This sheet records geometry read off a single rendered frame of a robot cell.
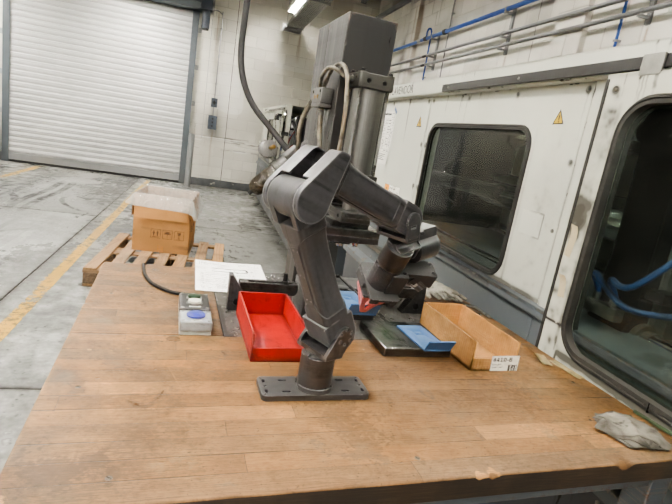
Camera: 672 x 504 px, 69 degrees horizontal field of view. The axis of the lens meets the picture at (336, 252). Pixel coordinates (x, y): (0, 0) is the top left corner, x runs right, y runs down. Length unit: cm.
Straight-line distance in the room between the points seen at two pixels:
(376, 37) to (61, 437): 106
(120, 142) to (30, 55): 201
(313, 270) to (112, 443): 37
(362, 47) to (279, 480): 99
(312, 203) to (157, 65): 974
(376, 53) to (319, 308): 72
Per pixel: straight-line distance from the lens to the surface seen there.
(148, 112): 1039
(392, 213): 87
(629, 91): 139
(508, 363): 122
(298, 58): 1060
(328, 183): 74
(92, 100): 1055
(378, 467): 78
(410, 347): 115
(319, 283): 81
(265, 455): 77
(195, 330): 110
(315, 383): 89
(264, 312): 124
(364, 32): 131
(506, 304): 167
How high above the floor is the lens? 135
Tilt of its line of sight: 13 degrees down
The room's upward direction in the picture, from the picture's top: 9 degrees clockwise
